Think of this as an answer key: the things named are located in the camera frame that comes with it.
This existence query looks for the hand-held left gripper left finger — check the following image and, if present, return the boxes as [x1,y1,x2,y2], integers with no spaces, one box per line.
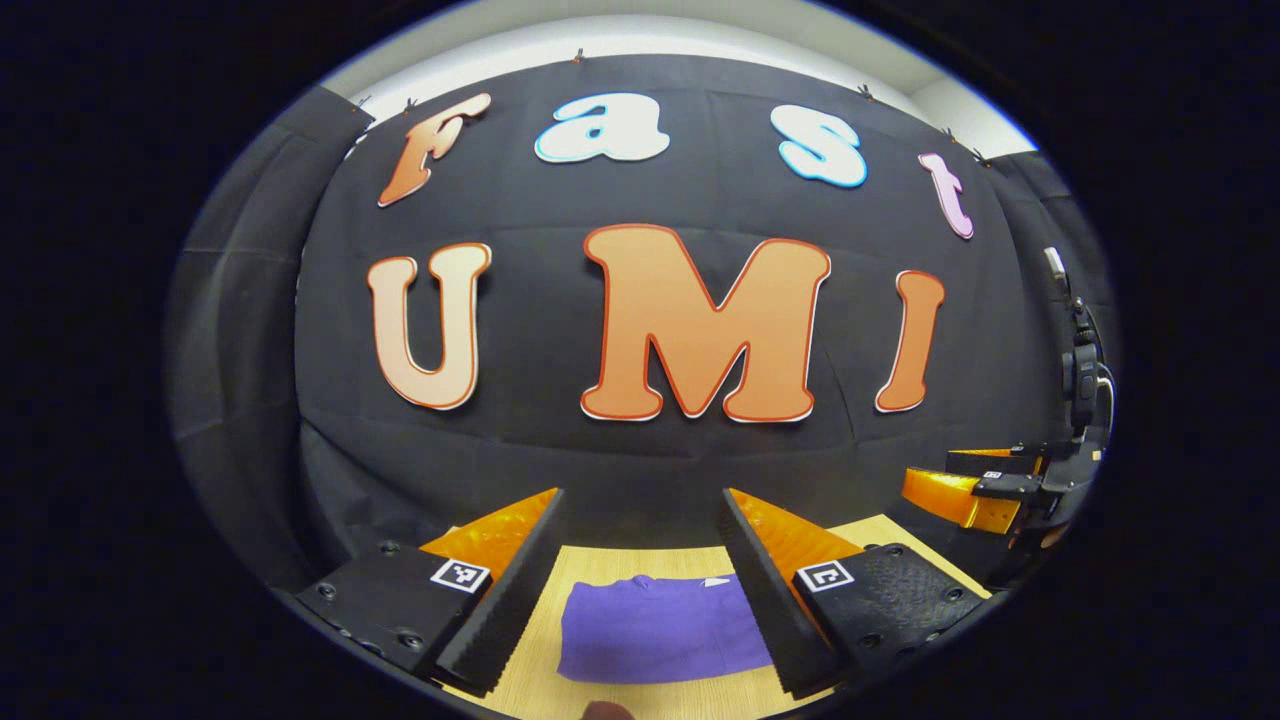
[295,487,566,698]

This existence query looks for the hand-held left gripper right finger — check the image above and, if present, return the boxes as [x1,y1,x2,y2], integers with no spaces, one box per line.
[720,487,991,699]

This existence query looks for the purple shirt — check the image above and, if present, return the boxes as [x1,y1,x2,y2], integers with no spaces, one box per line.
[557,573,776,686]

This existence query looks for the plain black backdrop cloth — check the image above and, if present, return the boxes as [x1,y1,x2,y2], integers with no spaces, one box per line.
[985,150,1119,451]
[165,85,376,591]

